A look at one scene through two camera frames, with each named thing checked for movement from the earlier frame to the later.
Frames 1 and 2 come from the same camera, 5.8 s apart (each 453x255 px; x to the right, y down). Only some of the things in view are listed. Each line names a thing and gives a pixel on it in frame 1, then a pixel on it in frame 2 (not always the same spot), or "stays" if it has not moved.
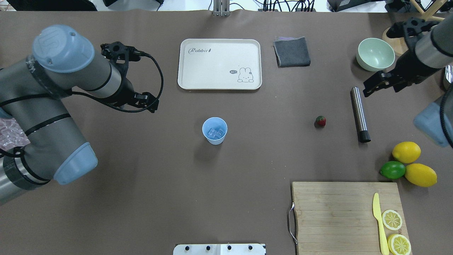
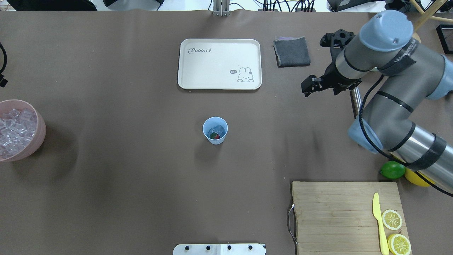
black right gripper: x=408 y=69 → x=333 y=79
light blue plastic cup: x=214 y=129 stays
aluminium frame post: x=221 y=8 stays
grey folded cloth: x=291 y=52 stays
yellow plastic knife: x=377 y=213 stays
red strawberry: x=320 y=122 → x=214 y=136
